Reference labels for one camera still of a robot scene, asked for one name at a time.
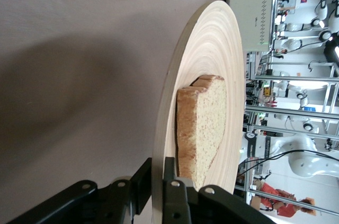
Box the cream and chrome toaster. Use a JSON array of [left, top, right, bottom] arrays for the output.
[[224, 0, 279, 52]]

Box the round light wooden plate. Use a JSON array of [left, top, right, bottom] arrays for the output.
[[151, 0, 244, 224]]

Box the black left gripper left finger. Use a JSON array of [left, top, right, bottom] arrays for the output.
[[7, 157, 154, 224]]

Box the slice of brown bread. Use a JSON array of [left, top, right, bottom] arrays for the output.
[[175, 74, 228, 192]]

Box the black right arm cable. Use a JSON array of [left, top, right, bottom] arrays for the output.
[[237, 149, 339, 178]]

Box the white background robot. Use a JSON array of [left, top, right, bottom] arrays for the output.
[[308, 0, 339, 42]]

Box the person in orange shirt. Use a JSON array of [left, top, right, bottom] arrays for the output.
[[254, 181, 317, 218]]

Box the brown table cover mat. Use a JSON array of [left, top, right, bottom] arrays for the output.
[[0, 0, 249, 224]]

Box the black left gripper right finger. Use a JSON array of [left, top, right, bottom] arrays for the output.
[[162, 156, 276, 224]]

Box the aluminium frame cell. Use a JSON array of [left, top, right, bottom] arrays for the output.
[[245, 59, 339, 140]]

